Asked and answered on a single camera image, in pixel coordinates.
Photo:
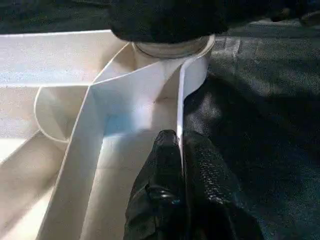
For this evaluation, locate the white plastic table leg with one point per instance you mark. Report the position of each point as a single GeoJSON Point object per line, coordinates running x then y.
{"type": "Point", "coordinates": [170, 50]}

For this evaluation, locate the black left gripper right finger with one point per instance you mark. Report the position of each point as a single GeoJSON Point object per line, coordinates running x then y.
{"type": "Point", "coordinates": [215, 200]}

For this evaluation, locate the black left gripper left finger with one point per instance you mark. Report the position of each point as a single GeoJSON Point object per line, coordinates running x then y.
{"type": "Point", "coordinates": [157, 200]}

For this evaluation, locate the white plastic table top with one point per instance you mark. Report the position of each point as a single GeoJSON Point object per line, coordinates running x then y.
{"type": "Point", "coordinates": [50, 65]}

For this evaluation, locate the black work mat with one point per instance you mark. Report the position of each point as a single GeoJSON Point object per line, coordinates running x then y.
{"type": "Point", "coordinates": [270, 125]}

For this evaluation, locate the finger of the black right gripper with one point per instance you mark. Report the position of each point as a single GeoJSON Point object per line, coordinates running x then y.
{"type": "Point", "coordinates": [170, 20]}

